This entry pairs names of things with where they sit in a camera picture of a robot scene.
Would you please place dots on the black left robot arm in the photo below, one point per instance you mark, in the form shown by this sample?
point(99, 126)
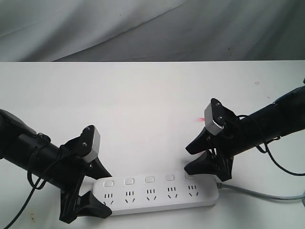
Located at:
point(31, 151)

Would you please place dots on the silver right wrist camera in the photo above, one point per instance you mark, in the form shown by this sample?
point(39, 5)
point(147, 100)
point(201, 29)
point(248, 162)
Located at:
point(214, 117)

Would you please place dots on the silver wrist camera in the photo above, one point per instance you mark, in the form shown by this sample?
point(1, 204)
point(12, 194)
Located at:
point(88, 147)
point(214, 117)

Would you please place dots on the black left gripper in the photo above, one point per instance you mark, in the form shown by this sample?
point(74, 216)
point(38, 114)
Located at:
point(72, 171)

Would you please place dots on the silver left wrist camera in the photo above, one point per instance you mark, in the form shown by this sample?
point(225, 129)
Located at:
point(88, 147)

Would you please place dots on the white five-socket power strip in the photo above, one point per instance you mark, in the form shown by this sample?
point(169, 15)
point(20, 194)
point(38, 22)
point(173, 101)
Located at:
point(156, 192)

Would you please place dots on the grey backdrop cloth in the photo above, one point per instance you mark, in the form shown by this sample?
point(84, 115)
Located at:
point(151, 30)

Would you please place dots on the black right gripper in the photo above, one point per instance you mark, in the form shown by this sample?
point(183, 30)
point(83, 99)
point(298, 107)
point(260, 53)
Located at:
point(220, 162)

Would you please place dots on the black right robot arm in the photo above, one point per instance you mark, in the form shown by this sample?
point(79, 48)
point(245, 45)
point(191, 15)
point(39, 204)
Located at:
point(286, 115)

